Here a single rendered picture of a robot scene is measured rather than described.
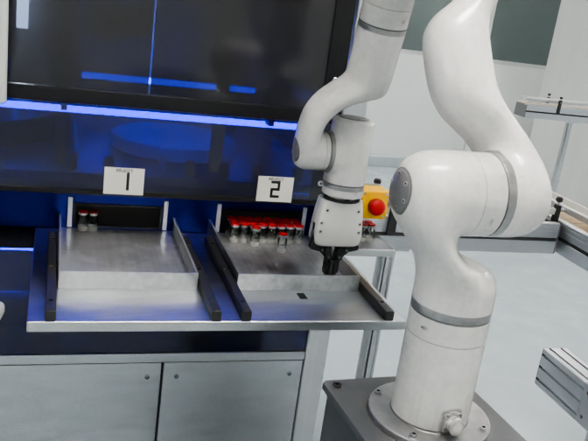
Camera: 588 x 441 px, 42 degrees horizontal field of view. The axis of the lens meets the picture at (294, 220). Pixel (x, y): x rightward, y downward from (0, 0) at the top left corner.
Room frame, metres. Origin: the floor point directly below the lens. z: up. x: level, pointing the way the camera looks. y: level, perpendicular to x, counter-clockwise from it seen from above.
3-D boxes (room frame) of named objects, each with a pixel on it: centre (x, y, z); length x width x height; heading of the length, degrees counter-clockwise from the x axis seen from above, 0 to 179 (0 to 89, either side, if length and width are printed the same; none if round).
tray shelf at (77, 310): (1.49, 0.16, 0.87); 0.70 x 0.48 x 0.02; 109
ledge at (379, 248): (1.84, -0.18, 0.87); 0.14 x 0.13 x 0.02; 19
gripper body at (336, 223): (1.49, -0.09, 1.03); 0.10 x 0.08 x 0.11; 109
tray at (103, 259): (1.50, 0.35, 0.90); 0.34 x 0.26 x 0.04; 19
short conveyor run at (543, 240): (2.03, -0.40, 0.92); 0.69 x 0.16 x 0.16; 109
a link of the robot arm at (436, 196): (1.05, -0.22, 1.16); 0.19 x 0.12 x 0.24; 110
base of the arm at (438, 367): (1.06, -0.25, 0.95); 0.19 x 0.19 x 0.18
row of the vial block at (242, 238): (1.71, 0.06, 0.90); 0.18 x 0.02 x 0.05; 109
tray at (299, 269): (1.61, 0.02, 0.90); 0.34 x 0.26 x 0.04; 19
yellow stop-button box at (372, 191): (1.80, -0.17, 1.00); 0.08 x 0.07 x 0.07; 19
